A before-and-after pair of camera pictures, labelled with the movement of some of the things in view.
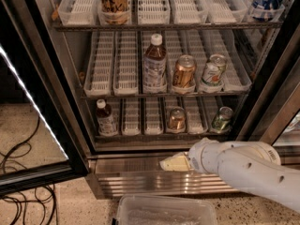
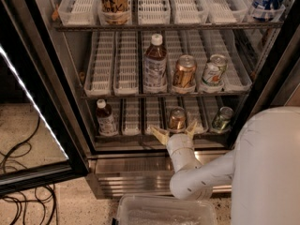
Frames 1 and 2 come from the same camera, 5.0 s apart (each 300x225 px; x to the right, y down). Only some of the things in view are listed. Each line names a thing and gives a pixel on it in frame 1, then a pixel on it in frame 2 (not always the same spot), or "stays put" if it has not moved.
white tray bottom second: [131, 117] stays put
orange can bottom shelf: [177, 118] stays put
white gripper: [200, 158] → [178, 141]
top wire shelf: [164, 26] stays put
